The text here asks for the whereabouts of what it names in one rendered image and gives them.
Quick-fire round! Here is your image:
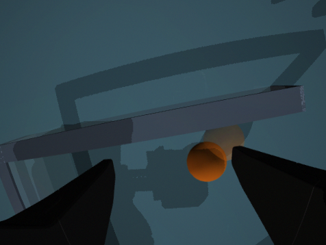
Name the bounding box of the clear low corner wall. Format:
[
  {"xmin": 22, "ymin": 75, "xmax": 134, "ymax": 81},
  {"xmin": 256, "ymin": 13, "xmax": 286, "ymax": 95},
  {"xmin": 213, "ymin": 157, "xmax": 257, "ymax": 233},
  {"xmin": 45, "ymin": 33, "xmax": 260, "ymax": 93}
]
[{"xmin": 5, "ymin": 86, "xmax": 294, "ymax": 208}]

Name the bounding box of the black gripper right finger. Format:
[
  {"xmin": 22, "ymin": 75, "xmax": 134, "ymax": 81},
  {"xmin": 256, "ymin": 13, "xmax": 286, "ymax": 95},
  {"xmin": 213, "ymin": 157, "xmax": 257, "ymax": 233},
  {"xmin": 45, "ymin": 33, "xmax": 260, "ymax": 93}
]
[{"xmin": 231, "ymin": 146, "xmax": 326, "ymax": 245}]

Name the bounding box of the translucent tan ball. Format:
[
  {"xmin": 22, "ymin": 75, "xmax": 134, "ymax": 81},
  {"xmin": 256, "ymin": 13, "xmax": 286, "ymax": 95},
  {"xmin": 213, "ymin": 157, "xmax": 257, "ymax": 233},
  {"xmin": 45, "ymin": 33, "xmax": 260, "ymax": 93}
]
[{"xmin": 203, "ymin": 125, "xmax": 245, "ymax": 161}]

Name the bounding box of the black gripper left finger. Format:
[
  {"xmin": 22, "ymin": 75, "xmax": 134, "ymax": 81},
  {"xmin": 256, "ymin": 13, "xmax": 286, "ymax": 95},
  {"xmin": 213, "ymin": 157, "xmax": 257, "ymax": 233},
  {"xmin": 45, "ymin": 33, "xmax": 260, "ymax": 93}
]
[{"xmin": 0, "ymin": 159, "xmax": 116, "ymax": 245}]

